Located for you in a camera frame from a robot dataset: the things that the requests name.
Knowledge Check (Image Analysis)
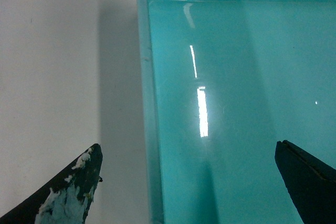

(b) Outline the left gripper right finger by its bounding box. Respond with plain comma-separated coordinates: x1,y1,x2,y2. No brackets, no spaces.
275,140,335,223

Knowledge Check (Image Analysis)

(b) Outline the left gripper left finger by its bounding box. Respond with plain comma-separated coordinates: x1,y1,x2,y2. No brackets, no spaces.
1,144,103,223

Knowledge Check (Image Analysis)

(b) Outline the teal plastic bin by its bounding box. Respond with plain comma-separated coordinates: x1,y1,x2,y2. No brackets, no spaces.
137,0,335,223

